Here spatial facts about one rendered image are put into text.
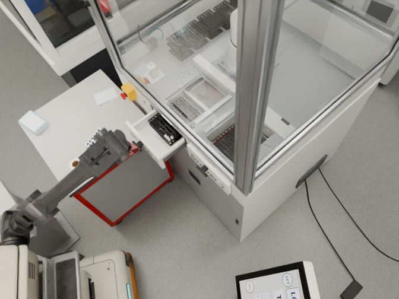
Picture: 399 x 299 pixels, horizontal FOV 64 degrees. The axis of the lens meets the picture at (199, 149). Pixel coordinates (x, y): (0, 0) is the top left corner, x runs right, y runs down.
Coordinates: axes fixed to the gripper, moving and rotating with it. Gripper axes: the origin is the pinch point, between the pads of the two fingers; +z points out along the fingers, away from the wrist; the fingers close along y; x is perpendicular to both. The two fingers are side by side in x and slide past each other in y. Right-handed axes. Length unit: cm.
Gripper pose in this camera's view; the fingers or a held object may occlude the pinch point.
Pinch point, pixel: (133, 149)
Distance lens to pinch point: 151.2
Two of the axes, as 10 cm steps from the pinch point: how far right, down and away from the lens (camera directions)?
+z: 5.1, 0.4, 8.6
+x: -6.5, -6.3, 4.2
